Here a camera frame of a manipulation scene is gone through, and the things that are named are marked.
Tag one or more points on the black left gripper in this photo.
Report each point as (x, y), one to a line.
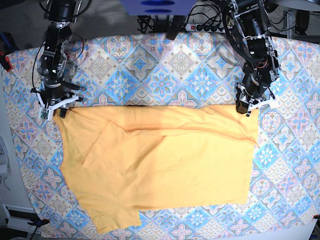
(252, 89)

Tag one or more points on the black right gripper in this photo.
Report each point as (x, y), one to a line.
(56, 96)

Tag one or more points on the yellow T-shirt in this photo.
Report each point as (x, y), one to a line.
(120, 160)

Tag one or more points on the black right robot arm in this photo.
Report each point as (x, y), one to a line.
(51, 69)

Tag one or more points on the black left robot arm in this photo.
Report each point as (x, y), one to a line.
(246, 25)

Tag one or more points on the patterned blue tile tablecloth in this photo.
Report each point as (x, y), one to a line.
(195, 70)

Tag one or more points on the white power strip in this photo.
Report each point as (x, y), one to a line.
(208, 28)

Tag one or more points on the black red table clamp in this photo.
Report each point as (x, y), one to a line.
(7, 46)

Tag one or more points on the black clamp bottom left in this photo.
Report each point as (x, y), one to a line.
(37, 222)

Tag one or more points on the blue base panel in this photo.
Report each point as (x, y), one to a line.
(157, 7)

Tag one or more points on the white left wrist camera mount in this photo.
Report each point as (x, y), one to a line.
(244, 101)

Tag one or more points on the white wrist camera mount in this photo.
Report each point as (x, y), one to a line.
(49, 116)
(244, 101)

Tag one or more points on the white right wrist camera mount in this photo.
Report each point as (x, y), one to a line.
(49, 116)

